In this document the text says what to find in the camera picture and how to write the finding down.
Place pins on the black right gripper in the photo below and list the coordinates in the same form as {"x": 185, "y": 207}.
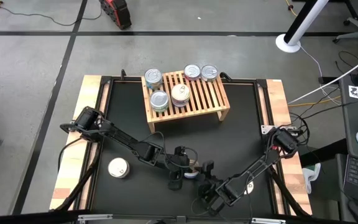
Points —
{"x": 211, "y": 188}

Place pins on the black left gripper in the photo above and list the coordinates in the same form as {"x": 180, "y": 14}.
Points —
{"x": 179, "y": 161}

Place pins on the white-lid green label can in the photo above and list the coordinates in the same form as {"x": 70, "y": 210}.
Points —
{"x": 209, "y": 72}

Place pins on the silver-lid red label can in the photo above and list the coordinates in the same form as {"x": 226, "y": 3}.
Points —
{"x": 192, "y": 71}

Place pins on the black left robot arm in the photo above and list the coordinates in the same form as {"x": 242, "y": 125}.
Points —
{"x": 123, "y": 138}

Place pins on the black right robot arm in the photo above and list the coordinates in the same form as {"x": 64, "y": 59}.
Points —
{"x": 259, "y": 165}

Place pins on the wooden slatted shelf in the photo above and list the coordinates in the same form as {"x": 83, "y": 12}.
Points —
{"x": 210, "y": 99}

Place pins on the black table clamp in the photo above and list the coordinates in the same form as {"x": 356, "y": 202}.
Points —
{"x": 225, "y": 76}
{"x": 123, "y": 74}

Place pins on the white green plastic bag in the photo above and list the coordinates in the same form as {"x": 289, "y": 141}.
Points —
{"x": 311, "y": 175}

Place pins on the long white tube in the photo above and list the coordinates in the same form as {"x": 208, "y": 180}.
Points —
{"x": 322, "y": 84}

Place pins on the floor stand with white base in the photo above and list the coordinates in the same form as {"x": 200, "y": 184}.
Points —
{"x": 287, "y": 43}

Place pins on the red black equipment case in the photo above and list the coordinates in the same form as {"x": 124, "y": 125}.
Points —
{"x": 117, "y": 12}

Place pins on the silver metal bracket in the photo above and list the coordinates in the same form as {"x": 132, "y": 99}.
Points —
{"x": 95, "y": 217}
{"x": 267, "y": 221}

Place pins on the black diagonal frame strut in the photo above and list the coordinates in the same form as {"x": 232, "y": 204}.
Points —
{"x": 286, "y": 188}
{"x": 76, "y": 186}

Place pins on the black aluminium table frame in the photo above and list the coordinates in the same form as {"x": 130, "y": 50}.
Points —
{"x": 244, "y": 81}

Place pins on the black frame crossbar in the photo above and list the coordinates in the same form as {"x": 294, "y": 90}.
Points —
{"x": 26, "y": 219}

